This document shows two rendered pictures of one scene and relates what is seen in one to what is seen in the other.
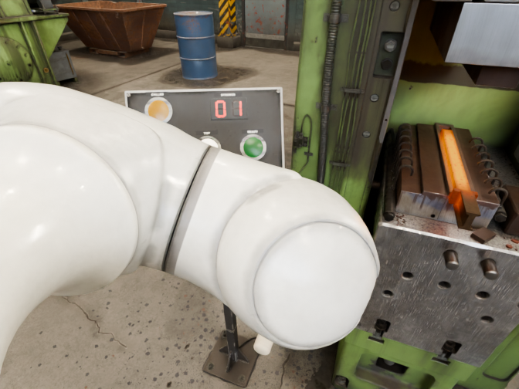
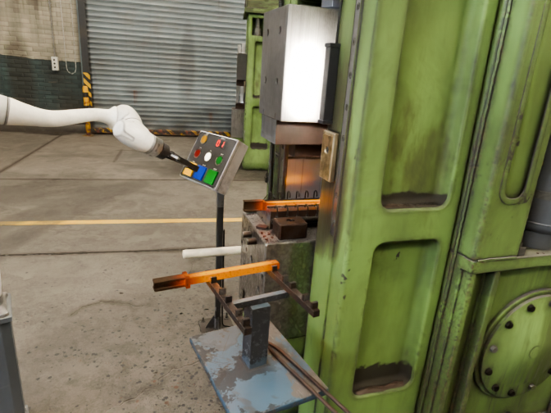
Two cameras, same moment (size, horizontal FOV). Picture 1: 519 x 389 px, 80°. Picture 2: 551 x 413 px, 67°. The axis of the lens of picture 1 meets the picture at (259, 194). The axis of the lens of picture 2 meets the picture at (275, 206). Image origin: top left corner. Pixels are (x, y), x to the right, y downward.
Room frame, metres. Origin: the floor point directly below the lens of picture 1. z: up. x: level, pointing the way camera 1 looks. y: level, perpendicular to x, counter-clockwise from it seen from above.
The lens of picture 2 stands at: (-0.48, -1.78, 1.55)
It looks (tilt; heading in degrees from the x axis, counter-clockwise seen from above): 18 degrees down; 50
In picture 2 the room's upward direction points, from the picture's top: 4 degrees clockwise
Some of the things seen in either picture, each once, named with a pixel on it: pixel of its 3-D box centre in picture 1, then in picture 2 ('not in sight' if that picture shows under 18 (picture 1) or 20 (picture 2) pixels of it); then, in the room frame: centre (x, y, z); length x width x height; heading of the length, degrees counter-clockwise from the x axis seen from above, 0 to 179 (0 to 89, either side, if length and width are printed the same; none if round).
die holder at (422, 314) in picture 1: (427, 234); (309, 268); (0.76, -0.56, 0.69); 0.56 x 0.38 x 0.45; 160
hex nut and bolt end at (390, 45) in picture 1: (388, 55); not in sight; (0.78, -0.30, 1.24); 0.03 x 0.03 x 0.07; 70
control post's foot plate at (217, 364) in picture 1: (232, 351); (217, 321); (0.69, 0.12, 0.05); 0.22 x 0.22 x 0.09; 70
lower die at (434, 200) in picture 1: (436, 164); (307, 209); (0.77, -0.51, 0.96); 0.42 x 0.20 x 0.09; 160
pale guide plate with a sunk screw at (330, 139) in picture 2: not in sight; (328, 156); (0.58, -0.78, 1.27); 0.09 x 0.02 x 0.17; 70
